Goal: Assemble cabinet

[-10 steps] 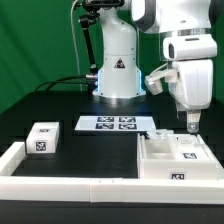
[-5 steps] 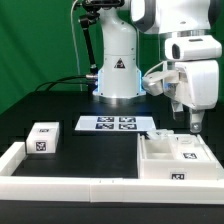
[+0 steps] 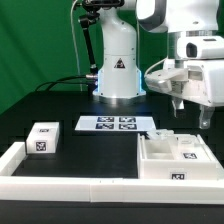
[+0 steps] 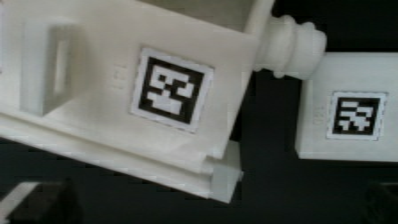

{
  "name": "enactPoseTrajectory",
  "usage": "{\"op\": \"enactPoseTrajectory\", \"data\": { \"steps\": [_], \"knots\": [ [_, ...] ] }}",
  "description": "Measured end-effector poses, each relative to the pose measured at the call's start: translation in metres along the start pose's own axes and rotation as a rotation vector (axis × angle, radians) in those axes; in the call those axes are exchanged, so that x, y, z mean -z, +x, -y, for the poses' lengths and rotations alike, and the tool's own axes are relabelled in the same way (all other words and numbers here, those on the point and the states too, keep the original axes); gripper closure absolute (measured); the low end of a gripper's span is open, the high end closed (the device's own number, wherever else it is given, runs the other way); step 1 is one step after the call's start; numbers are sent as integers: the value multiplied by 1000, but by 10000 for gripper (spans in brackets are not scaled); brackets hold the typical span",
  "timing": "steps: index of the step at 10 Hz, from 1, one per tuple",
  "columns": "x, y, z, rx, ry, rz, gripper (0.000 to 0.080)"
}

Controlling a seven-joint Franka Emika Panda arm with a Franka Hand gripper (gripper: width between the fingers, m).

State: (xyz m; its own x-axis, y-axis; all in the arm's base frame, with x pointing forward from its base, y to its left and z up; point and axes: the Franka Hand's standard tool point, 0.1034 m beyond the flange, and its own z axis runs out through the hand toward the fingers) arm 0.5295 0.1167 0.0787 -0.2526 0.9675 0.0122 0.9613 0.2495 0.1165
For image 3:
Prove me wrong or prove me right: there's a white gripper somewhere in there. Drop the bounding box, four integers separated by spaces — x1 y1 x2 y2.
168 36 224 129

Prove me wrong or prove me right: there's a white cabinet door panel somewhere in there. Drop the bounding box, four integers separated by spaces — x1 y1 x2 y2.
147 129 174 140
168 134 210 161

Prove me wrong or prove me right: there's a white cabinet body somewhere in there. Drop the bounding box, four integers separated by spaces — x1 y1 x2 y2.
137 135 219 180

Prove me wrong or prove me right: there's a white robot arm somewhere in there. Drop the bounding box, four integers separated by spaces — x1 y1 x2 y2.
93 0 224 129

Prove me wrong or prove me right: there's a white fiducial marker sheet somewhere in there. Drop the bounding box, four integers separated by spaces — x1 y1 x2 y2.
75 116 156 132

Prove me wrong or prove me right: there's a small white tagged box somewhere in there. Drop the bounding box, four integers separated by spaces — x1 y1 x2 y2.
26 122 60 154

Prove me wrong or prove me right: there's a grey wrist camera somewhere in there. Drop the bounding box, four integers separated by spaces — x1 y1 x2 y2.
145 68 187 93

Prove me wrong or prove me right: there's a black cable bundle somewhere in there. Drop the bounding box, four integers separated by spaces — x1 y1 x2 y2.
35 75 98 92

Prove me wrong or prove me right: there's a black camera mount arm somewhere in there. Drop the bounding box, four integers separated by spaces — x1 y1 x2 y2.
79 0 124 74

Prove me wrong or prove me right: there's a white U-shaped fence frame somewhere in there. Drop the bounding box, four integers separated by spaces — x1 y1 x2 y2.
0 142 224 205

